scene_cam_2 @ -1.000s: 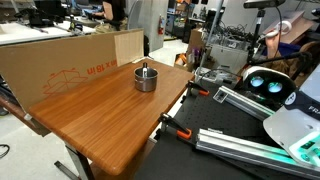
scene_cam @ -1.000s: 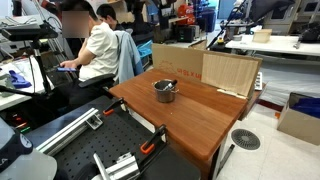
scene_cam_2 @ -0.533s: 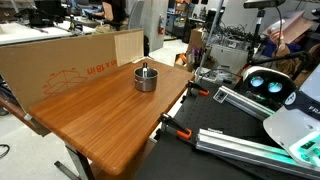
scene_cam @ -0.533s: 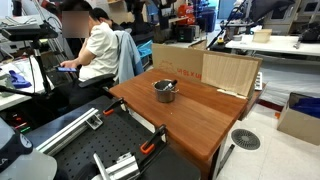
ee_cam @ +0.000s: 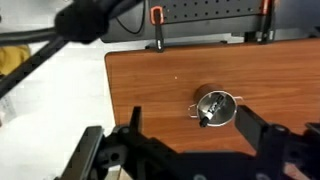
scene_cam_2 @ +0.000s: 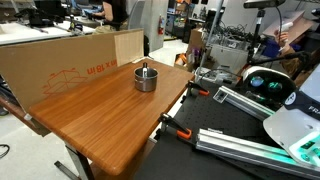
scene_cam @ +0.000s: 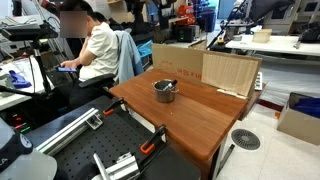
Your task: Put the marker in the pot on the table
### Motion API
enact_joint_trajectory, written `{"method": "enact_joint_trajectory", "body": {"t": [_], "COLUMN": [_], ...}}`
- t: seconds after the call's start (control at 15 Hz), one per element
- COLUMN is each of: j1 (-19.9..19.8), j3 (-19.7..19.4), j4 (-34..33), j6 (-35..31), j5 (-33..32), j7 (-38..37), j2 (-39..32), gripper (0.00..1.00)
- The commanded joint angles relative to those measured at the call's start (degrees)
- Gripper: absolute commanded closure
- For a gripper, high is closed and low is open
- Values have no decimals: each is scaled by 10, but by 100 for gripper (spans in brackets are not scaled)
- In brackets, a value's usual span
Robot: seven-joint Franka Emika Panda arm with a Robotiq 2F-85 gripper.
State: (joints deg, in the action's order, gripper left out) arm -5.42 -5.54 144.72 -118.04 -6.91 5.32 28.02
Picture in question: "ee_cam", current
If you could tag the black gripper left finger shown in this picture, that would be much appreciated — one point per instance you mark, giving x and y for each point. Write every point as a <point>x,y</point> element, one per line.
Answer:
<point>133,143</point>

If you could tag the small stainless steel pot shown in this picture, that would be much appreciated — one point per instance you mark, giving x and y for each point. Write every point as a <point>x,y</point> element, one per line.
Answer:
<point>224,111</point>

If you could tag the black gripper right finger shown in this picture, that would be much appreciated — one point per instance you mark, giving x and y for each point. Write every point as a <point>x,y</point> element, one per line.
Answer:
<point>283,146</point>

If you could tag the black orange bar clamp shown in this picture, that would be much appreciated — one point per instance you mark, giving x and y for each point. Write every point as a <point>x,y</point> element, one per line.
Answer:
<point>266,23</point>
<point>159,36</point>

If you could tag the yellow cloth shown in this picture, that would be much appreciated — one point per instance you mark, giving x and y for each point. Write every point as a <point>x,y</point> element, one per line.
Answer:
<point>13,60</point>

